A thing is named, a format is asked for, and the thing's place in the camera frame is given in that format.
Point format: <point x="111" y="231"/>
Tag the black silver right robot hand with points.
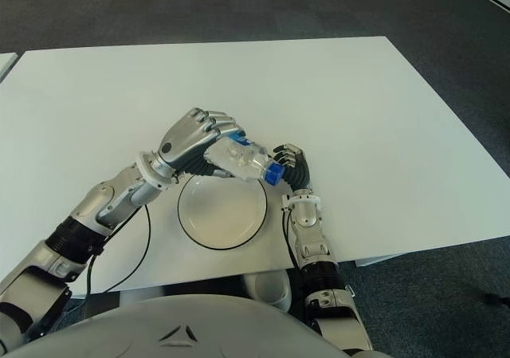
<point x="296" y="170"/>

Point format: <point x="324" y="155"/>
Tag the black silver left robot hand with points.
<point x="187" y="142"/>

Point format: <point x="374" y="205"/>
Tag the clear bottle with blue cap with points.
<point x="243" y="160"/>

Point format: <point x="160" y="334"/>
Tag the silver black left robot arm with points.
<point x="79" y="222"/>

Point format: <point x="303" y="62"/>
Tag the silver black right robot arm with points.
<point x="320" y="270"/>

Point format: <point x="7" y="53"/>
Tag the white plate with black rim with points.
<point x="222" y="214"/>

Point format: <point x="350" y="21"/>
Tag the white robot leg shell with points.
<point x="271" y="288"/>

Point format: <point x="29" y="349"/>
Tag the grey robot torso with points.
<point x="179" y="326"/>

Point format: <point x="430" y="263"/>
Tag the white neighbouring table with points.
<point x="5" y="63"/>

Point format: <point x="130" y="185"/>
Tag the dark chair base leg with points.
<point x="497" y="298"/>

